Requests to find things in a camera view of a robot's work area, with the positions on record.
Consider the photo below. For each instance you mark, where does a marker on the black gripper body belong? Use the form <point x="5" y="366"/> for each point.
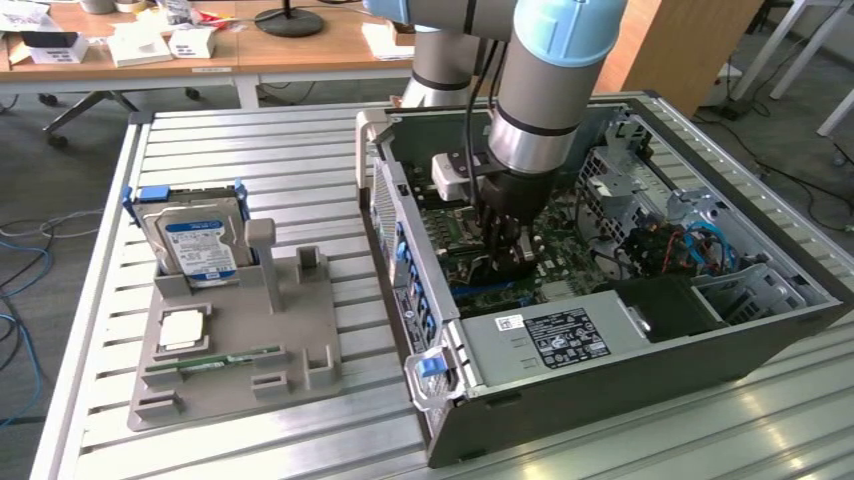
<point x="516" y="195"/>

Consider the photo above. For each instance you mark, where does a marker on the black graphics card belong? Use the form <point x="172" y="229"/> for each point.
<point x="480" y="272"/>

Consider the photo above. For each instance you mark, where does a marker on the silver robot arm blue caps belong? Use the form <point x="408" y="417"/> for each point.
<point x="540" y="100"/>

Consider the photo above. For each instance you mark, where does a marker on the CPU socket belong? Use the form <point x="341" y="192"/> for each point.
<point x="467" y="225"/>

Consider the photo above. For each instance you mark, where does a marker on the green motherboard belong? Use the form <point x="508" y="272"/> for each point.
<point x="567" y="260"/>

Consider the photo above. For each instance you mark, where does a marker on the blue expansion slot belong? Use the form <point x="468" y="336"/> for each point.
<point x="487" y="292"/>

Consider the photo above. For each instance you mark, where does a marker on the blue card retainer strip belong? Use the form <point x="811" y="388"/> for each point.
<point x="402" y="252"/>

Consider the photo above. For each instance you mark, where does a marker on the perforated metal disk bay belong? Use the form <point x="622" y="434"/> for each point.
<point x="614" y="200"/>

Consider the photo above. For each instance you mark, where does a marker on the grey power supply unit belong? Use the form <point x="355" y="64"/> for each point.
<point x="494" y="360"/>

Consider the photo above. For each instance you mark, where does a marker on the blue case latch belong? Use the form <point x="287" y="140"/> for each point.
<point x="428" y="369"/>

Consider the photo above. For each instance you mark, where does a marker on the black open PC case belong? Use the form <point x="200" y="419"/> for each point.
<point x="600" y="400"/>

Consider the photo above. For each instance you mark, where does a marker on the white paper stack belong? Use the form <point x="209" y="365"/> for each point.
<point x="383" y="42"/>

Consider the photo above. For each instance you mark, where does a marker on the small metal disk bay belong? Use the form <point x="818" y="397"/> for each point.
<point x="754" y="295"/>

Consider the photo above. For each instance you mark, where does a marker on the wooden cabinet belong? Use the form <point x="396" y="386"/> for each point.
<point x="680" y="50"/>

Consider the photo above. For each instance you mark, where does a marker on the grey parts rack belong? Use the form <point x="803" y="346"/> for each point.
<point x="247" y="320"/>

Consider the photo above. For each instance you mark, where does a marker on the wooden desk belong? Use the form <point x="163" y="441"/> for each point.
<point x="300" y="50"/>

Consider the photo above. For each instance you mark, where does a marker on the green RAM stick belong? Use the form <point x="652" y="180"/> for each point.
<point x="227" y="360"/>

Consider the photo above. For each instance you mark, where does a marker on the black lamp base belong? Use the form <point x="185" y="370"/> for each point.
<point x="289" y="25"/>

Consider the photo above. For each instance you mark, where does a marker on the silver CPU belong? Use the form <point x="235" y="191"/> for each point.
<point x="180" y="330"/>

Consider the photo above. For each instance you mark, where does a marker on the white table legs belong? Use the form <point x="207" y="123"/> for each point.
<point x="794" y="50"/>

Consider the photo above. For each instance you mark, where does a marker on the white box with label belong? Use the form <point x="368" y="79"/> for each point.
<point x="193" y="45"/>

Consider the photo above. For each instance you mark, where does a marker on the flat white box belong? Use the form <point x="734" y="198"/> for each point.
<point x="136" y="50"/>

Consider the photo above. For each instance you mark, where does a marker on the office chair base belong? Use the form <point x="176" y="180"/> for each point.
<point x="87" y="102"/>

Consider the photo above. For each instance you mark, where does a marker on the grey cup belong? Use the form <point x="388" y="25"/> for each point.
<point x="97" y="6"/>

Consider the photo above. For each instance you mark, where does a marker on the white box black lid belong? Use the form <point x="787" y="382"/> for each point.
<point x="56" y="52"/>

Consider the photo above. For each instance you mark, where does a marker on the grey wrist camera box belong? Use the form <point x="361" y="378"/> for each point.
<point x="450" y="177"/>

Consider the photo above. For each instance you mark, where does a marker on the hard disk with blue bracket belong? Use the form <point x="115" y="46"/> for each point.
<point x="193" y="245"/>

